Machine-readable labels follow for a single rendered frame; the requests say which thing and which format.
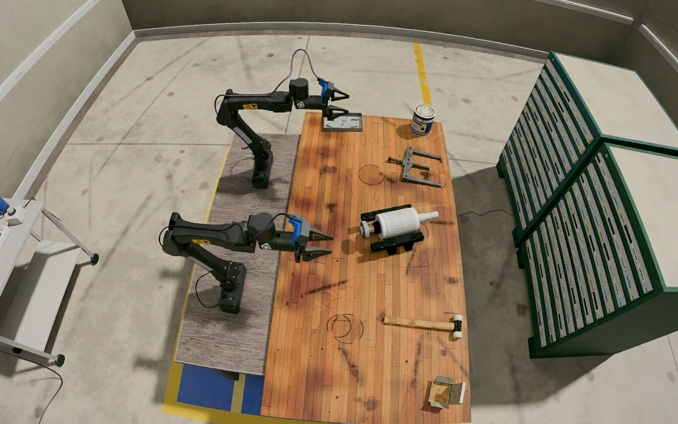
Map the white and blue labelled tin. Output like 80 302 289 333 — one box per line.
410 104 436 137

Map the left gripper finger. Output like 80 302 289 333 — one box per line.
331 87 350 102
329 105 349 121

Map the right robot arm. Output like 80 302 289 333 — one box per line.
162 212 280 310

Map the grey metal bearing puller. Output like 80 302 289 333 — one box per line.
388 146 443 188

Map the soft-faced hammer with wooden handle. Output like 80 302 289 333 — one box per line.
384 314 463 339

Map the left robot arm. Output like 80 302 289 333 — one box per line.
216 78 310 184

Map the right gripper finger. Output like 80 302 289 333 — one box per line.
308 225 333 241
304 245 332 262

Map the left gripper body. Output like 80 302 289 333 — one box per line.
308 79 331 121

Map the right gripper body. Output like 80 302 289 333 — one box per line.
275 214 308 263

